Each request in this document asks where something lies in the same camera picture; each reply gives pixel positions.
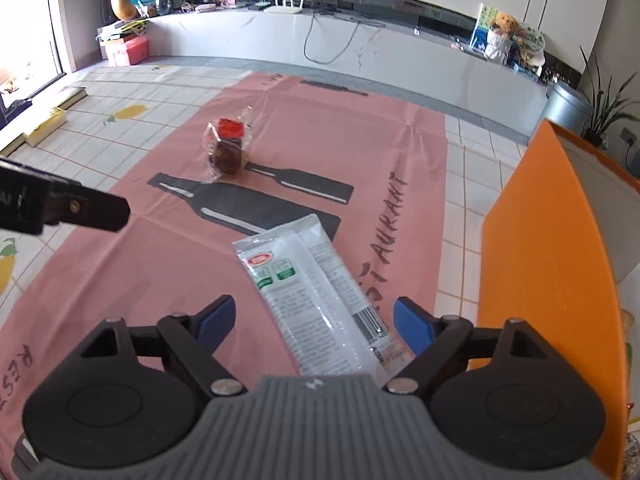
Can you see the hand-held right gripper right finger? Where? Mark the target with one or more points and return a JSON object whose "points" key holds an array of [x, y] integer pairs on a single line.
{"points": [[412, 325]]}

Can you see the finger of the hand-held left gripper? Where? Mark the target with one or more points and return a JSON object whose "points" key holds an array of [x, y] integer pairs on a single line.
{"points": [[90, 207]]}

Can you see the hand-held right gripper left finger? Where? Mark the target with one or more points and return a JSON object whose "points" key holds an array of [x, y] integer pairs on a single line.
{"points": [[215, 322]]}

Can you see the white snack packet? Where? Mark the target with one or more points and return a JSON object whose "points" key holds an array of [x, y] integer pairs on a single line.
{"points": [[300, 285]]}

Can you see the orange cardboard box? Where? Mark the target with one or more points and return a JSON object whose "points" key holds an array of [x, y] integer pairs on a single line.
{"points": [[540, 260]]}

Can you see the small yellow box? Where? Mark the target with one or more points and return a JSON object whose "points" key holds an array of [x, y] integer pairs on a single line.
{"points": [[45, 127]]}

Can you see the pink printed table mat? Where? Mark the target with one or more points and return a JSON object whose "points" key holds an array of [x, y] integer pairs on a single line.
{"points": [[150, 260]]}

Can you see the black book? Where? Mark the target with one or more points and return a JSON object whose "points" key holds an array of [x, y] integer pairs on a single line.
{"points": [[60, 99]]}

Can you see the small dark red snack packet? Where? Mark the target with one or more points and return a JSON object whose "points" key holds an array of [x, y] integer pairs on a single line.
{"points": [[227, 152]]}

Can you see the white checked lemon tablecloth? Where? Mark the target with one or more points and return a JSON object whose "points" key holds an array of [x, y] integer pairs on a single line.
{"points": [[480, 185]]}

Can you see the pink box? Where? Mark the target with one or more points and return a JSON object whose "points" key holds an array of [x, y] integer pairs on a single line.
{"points": [[125, 51]]}

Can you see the stack of papers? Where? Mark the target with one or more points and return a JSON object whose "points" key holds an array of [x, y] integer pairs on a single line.
{"points": [[122, 30]]}

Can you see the silver trash bin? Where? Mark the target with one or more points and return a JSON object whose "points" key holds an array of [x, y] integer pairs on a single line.
{"points": [[565, 110]]}

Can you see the potted green plant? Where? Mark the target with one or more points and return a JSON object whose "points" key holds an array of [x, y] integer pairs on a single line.
{"points": [[597, 135]]}

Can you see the white marble tv cabinet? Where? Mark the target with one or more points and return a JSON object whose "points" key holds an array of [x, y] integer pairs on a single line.
{"points": [[400, 60]]}

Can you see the teddy bear bouquet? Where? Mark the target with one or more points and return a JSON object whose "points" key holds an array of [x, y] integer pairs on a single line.
{"points": [[500, 42]]}

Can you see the blue green picture card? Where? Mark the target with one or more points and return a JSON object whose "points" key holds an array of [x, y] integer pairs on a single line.
{"points": [[480, 30]]}

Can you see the round printed fan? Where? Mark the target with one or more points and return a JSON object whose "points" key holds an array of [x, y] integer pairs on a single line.
{"points": [[532, 45]]}

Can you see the wall socket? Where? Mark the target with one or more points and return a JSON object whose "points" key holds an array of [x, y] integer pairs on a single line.
{"points": [[629, 136]]}

